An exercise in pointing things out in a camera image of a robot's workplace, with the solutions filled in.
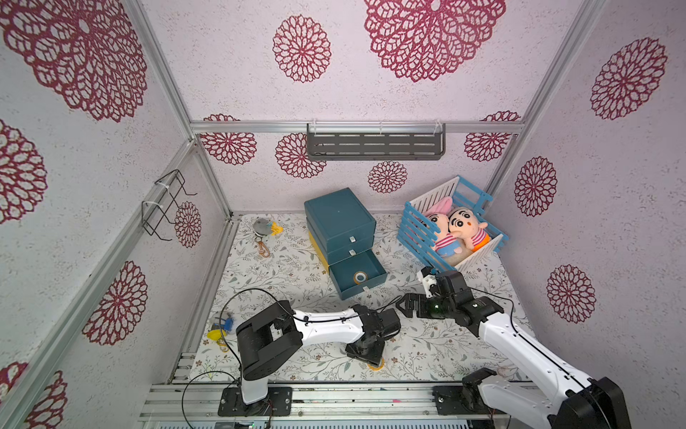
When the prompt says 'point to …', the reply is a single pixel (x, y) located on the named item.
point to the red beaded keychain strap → (263, 249)
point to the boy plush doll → (463, 224)
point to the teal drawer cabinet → (342, 231)
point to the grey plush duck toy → (263, 227)
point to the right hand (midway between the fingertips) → (412, 308)
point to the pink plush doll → (438, 214)
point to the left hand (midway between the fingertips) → (368, 361)
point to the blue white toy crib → (417, 233)
